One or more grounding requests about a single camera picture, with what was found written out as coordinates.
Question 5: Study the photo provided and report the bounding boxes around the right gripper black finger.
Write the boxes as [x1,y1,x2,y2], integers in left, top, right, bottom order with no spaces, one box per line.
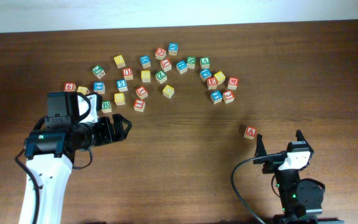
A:
[254,134,267,158]
[296,129,306,143]

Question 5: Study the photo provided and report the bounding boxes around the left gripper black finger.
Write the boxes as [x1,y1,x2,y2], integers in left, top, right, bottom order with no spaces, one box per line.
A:
[113,121,132,140]
[112,114,129,124]

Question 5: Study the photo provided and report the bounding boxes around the yellow block letter s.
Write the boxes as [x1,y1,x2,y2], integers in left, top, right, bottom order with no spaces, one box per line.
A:
[141,70,151,83]
[114,93,126,106]

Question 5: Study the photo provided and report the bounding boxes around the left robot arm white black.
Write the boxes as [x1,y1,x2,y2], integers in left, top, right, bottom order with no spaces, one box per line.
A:
[15,92,132,223]

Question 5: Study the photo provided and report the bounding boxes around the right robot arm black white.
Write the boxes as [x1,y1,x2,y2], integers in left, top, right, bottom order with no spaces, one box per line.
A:
[254,130,325,223]

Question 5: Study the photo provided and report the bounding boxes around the green block letter B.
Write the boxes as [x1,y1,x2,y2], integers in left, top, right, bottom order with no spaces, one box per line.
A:
[101,100,112,113]

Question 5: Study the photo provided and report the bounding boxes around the red block letter A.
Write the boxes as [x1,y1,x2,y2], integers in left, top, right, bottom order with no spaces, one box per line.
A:
[244,126,257,140]

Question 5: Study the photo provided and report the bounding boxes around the blue block number 5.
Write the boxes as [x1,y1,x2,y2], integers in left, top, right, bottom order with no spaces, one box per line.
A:
[116,80,128,92]

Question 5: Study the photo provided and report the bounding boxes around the red block letter K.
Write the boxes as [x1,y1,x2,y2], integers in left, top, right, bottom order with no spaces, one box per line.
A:
[135,86,149,100]

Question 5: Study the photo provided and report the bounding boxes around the yellow block W left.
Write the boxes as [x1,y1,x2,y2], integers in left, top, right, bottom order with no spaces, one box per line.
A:
[76,86,90,95]

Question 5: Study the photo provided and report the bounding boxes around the red block letter U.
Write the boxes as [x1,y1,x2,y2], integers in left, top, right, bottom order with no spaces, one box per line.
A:
[122,68,134,80]

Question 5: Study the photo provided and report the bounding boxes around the green block letter J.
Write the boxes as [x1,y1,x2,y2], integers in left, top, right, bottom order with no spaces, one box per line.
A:
[91,65,106,79]

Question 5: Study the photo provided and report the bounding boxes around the red block number 6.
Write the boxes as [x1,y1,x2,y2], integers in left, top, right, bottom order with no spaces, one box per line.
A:
[63,82,77,91]

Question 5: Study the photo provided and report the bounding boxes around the yellow block letter C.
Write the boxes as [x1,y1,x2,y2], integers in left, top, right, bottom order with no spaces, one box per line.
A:
[162,85,175,98]

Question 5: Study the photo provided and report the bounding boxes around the yellow block top left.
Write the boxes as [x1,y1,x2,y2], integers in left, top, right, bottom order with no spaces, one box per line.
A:
[113,55,126,68]

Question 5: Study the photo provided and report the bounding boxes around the green block letter Z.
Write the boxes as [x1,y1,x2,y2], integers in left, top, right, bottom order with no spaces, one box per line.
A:
[155,70,167,84]

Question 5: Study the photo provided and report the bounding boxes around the blue block letter D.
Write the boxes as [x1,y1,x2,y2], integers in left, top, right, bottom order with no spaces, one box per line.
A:
[140,55,151,68]

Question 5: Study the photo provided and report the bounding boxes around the blue block letter F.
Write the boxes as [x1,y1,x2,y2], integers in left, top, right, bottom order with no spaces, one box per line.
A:
[210,90,223,105]

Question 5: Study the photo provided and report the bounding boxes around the red block letter Y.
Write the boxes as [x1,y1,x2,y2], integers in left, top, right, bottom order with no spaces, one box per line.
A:
[160,58,172,72]

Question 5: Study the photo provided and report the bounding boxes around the red block letter M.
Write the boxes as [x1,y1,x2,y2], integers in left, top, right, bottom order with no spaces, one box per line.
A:
[227,77,239,90]

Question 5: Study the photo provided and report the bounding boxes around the red block letter C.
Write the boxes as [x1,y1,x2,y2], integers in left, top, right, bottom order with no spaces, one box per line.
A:
[155,47,167,60]

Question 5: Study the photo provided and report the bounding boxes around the blue block letter H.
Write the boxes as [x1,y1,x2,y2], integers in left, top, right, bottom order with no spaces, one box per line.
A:
[177,60,188,74]

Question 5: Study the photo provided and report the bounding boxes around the yellow block right cluster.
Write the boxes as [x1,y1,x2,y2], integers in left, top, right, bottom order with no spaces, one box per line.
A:
[214,71,226,85]

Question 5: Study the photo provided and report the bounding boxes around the red block letter E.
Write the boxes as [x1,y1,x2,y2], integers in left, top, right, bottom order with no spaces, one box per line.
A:
[206,77,218,90]

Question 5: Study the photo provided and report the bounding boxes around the blue block letter X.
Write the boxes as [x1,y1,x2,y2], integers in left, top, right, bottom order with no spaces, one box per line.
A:
[168,43,178,55]

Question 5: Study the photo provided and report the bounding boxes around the green block letter N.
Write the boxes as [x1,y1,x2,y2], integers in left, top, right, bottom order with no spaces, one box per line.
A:
[186,57,196,69]

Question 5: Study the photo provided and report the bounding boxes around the blue block letter P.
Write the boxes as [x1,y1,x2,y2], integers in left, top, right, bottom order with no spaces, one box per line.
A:
[200,68,212,82]

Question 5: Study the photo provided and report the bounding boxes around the green block letter V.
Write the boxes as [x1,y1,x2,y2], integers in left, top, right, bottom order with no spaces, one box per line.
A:
[200,57,211,69]

